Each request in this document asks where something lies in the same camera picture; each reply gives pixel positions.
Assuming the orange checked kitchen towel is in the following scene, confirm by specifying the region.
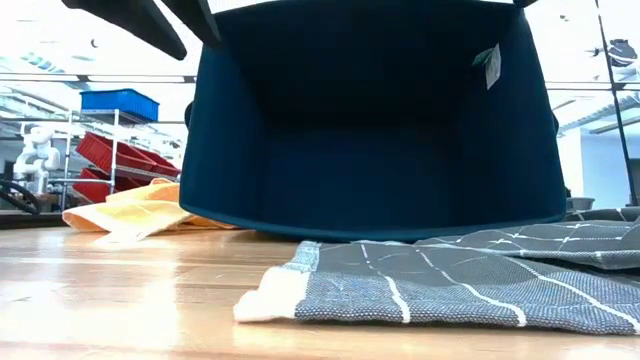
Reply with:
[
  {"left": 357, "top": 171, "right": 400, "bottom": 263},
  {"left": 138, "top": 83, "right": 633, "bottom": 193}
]
[{"left": 62, "top": 178, "right": 236, "bottom": 246}]

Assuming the navy white striped fabric basket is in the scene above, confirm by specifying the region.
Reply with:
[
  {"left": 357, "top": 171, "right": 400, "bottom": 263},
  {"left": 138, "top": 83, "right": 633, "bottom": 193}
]
[{"left": 178, "top": 0, "right": 568, "bottom": 244}]

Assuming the grey checked kitchen towel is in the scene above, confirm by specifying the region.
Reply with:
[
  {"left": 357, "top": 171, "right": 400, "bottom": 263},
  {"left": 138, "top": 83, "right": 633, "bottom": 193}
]
[{"left": 233, "top": 207, "right": 640, "bottom": 336}]

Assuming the blue plastic bin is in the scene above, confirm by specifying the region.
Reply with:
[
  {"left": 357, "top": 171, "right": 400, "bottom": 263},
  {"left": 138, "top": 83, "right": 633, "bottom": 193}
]
[{"left": 79, "top": 88, "right": 160, "bottom": 123}]

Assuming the red plastic bin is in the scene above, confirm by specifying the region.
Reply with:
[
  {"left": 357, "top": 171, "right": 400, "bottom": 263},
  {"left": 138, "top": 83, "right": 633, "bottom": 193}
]
[
  {"left": 75, "top": 132, "right": 182, "bottom": 179},
  {"left": 72, "top": 167, "right": 146, "bottom": 204}
]

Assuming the thin black pole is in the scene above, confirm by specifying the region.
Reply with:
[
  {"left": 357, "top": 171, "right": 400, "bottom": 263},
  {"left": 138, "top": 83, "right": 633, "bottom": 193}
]
[{"left": 594, "top": 0, "right": 640, "bottom": 207}]

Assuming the black hose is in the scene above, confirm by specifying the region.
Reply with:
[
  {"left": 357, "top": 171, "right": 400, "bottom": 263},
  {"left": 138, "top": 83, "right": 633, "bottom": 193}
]
[{"left": 0, "top": 178, "right": 42, "bottom": 216}]

